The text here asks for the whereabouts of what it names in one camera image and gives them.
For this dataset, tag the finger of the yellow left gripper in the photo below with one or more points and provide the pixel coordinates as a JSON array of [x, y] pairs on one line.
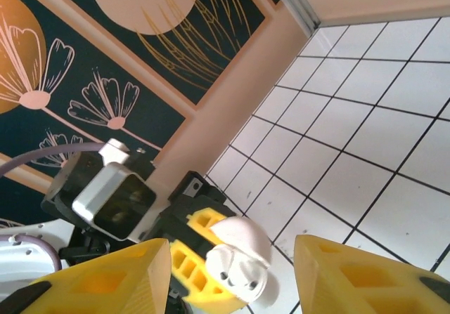
[[211, 294], [191, 222]]

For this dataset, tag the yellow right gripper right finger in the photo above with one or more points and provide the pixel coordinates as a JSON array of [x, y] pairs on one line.
[[327, 275]]

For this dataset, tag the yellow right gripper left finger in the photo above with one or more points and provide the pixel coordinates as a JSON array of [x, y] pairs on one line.
[[140, 265]]

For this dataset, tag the white earbud charging case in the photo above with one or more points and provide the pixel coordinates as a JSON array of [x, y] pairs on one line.
[[239, 233]]

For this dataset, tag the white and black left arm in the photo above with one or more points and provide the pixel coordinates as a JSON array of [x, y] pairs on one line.
[[10, 258]]

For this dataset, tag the pink disc gold fern panel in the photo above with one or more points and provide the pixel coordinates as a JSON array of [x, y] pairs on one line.
[[140, 5]]

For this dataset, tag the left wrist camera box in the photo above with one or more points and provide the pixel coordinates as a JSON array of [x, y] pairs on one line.
[[102, 187]]

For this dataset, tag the flower and stem wall panel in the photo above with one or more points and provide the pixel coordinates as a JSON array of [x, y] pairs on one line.
[[70, 99]]

